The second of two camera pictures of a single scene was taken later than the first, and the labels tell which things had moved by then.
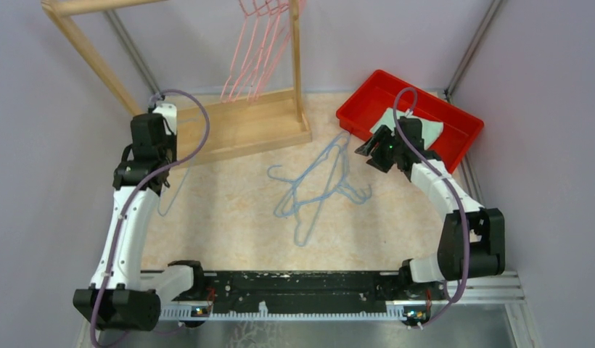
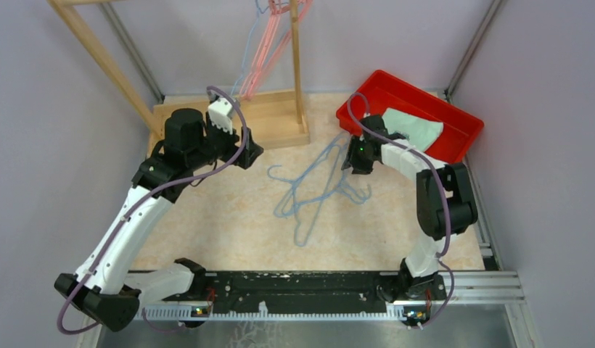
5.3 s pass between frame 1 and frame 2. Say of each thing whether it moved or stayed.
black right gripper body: moved
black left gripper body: moved
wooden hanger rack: stayed
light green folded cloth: stayed
